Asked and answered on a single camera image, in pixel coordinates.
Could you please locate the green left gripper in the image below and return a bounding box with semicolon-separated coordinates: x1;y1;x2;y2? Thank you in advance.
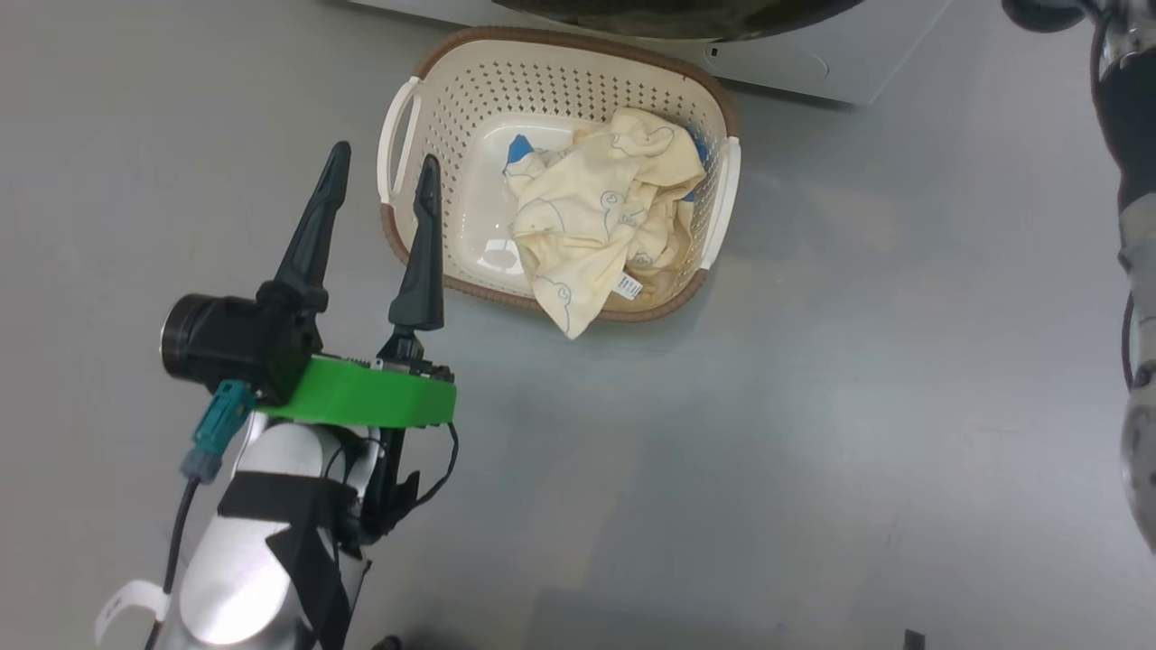
256;141;457;428

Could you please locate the blue garment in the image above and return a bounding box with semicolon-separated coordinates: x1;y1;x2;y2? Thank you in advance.
504;126;714;204

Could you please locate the cream printed garment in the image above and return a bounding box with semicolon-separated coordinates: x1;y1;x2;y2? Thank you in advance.
503;107;708;341

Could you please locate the dark glass washing machine door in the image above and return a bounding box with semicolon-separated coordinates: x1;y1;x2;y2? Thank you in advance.
492;0;868;42

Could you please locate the cream perforated laundry basket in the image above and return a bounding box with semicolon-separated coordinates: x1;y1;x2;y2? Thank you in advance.
378;25;743;324

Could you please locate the white washing machine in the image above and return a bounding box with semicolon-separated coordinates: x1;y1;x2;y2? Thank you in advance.
348;0;954;107

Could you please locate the teal left camera connector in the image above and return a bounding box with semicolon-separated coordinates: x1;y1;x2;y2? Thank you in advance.
181;379;256;484

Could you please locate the thin black left gripper cable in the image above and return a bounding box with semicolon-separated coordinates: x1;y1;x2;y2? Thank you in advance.
397;422;460;517

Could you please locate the black left camera cable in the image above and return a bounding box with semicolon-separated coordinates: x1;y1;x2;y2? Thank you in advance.
144;477;201;650

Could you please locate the white left cable tag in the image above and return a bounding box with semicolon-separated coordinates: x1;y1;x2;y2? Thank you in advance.
95;580;172;646

